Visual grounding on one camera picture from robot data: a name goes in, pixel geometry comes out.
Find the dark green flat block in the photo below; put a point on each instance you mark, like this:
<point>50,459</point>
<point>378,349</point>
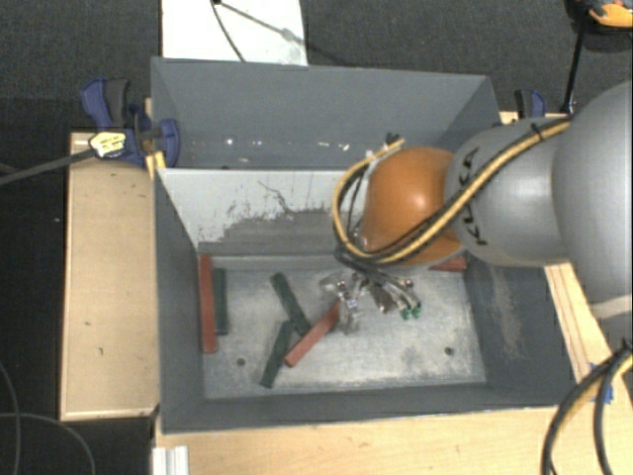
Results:
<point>277,354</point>
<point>221,302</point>
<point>289,302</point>

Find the grey metal bin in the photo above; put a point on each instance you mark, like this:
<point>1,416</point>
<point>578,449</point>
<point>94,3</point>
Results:
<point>306,117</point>

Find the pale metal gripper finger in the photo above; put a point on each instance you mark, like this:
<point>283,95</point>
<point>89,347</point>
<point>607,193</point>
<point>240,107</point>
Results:
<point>351,313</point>
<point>332,284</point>

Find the pale wood board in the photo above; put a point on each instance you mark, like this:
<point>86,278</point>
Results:
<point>109,285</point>

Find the red-brown flat block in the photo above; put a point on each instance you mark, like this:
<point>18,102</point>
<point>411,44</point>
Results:
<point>207,310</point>
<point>311,339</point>
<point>452,265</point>

